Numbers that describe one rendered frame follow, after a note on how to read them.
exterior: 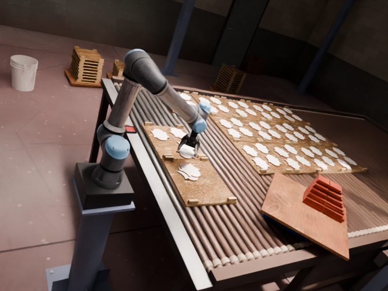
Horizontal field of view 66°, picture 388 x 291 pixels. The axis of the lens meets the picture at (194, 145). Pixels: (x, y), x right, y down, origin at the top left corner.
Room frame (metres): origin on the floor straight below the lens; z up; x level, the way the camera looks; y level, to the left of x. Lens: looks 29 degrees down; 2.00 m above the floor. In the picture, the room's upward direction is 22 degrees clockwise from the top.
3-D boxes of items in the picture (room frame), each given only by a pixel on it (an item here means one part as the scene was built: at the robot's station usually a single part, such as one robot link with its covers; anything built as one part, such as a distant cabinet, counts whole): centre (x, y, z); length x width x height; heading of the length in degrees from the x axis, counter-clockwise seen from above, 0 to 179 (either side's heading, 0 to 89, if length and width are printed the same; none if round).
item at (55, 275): (1.20, 0.35, 0.43); 0.38 x 0.38 x 0.87; 40
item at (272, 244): (2.00, -0.07, 0.90); 1.95 x 0.05 x 0.05; 36
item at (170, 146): (1.88, 0.15, 0.93); 0.41 x 0.35 x 0.02; 37
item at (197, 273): (1.69, 0.35, 0.88); 2.08 x 0.09 x 0.06; 36
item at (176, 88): (3.72, -0.71, 0.90); 4.04 x 0.06 x 0.10; 126
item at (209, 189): (1.55, -0.10, 0.93); 0.41 x 0.35 x 0.02; 36
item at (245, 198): (2.03, -0.11, 0.90); 1.95 x 0.05 x 0.05; 36
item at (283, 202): (1.54, -0.77, 1.03); 0.50 x 0.50 x 0.02; 76
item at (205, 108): (1.61, 0.03, 1.34); 0.09 x 0.08 x 0.11; 126
